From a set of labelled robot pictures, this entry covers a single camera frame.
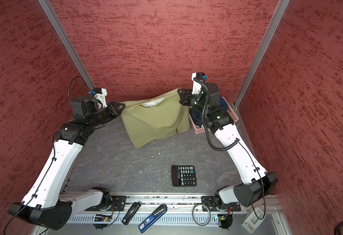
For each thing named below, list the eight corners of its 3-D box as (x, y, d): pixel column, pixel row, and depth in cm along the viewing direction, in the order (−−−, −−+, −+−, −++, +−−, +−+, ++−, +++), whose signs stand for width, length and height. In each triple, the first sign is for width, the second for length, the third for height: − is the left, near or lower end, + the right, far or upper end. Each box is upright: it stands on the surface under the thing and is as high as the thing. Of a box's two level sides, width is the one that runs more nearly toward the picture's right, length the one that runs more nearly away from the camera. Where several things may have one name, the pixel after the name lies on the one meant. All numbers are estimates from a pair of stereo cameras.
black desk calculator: (171, 186, 82) (170, 184, 79) (171, 167, 89) (171, 165, 87) (196, 186, 82) (196, 184, 80) (194, 167, 89) (195, 165, 87)
